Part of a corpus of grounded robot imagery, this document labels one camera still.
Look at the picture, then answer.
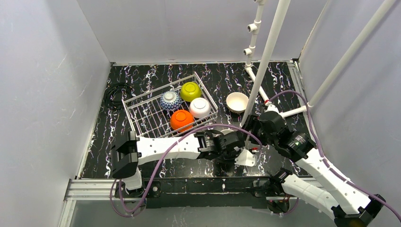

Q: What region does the white wire dish rack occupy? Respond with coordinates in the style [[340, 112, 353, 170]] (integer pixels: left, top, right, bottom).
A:
[[122, 73, 218, 138]]

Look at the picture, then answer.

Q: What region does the coiled black cable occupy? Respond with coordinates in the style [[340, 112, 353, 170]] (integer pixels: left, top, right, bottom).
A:
[[104, 82, 133, 110]]

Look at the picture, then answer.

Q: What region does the red patterned bowl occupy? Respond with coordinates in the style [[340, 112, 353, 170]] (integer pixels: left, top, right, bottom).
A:
[[159, 91, 183, 111]]

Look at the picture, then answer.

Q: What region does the cream bowl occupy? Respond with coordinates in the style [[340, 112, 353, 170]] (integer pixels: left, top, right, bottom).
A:
[[226, 92, 249, 114], [220, 129, 234, 135], [170, 110, 194, 132]]

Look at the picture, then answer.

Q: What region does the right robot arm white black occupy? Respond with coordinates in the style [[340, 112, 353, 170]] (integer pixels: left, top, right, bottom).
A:
[[242, 111, 385, 227]]

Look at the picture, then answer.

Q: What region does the yellow-green bowl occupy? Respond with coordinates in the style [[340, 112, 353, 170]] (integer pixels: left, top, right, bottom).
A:
[[180, 82, 202, 102]]

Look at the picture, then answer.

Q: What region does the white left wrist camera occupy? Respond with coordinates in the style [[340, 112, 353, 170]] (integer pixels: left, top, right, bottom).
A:
[[234, 147, 259, 166]]

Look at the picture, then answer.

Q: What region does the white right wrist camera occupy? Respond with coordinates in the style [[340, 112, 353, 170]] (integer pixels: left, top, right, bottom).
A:
[[264, 100, 279, 113]]

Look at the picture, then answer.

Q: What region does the white bowl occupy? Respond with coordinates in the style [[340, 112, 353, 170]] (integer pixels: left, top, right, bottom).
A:
[[189, 97, 211, 119]]

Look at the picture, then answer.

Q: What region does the white PVC pipe frame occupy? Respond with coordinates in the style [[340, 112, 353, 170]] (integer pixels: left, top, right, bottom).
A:
[[239, 0, 397, 128]]

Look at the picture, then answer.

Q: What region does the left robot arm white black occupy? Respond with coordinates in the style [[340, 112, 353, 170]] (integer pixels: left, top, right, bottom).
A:
[[111, 130, 255, 190]]

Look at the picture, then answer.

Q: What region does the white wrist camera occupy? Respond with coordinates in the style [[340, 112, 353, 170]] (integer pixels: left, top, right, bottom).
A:
[[264, 100, 279, 113], [234, 147, 259, 166]]

